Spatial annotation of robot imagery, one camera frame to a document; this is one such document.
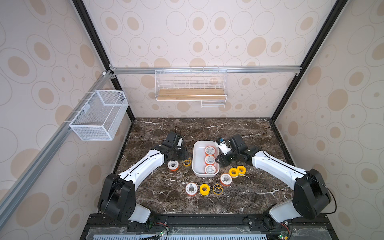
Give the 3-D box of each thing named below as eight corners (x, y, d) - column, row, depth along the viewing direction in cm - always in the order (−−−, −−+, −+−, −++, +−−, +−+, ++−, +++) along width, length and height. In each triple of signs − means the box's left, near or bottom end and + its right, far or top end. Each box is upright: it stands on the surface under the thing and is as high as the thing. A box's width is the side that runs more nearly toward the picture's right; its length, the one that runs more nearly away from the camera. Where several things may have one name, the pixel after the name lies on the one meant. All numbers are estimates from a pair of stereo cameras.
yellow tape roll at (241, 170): (238, 175, 92) (239, 173, 89) (236, 168, 95) (237, 165, 93) (245, 175, 92) (247, 173, 89) (244, 168, 95) (245, 165, 93)
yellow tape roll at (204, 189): (199, 195, 84) (199, 194, 83) (199, 184, 88) (199, 183, 87) (210, 195, 84) (210, 194, 82) (209, 184, 88) (209, 183, 87)
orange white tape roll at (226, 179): (221, 186, 88) (221, 184, 86) (220, 174, 92) (220, 173, 90) (232, 186, 88) (233, 184, 86) (230, 174, 92) (231, 173, 90)
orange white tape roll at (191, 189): (185, 196, 84) (185, 195, 82) (186, 184, 89) (185, 182, 87) (197, 196, 84) (197, 195, 82) (197, 184, 89) (197, 182, 87)
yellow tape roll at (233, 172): (229, 178, 91) (230, 176, 89) (228, 169, 94) (228, 167, 93) (238, 178, 91) (239, 176, 89) (236, 169, 94) (237, 167, 93)
